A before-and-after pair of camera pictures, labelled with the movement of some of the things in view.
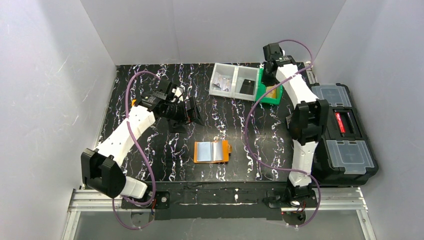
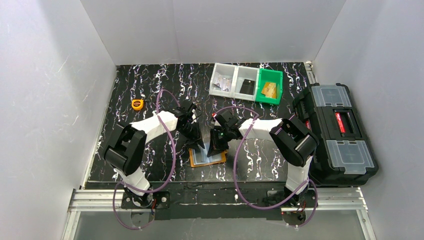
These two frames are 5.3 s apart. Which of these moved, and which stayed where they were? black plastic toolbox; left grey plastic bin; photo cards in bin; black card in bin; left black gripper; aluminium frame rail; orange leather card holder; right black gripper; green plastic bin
Moved: left black gripper; right black gripper; orange leather card holder
Stayed: photo cards in bin; black plastic toolbox; left grey plastic bin; aluminium frame rail; black card in bin; green plastic bin
